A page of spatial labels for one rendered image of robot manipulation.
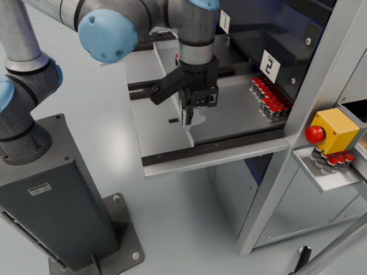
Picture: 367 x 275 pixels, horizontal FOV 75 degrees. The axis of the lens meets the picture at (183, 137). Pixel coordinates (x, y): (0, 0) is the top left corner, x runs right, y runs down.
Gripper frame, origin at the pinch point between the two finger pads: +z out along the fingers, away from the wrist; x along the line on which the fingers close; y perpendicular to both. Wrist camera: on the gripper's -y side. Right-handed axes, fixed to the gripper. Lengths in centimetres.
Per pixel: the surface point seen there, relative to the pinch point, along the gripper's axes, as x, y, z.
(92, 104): 144, -46, 92
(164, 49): 53, 5, 3
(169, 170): -10.6, -6.5, 3.8
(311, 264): -31, 43, 53
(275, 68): 4.3, 26.7, -12.0
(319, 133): -19.0, 24.5, -9.9
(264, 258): -16, 42, 91
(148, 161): -7.9, -11.3, 2.0
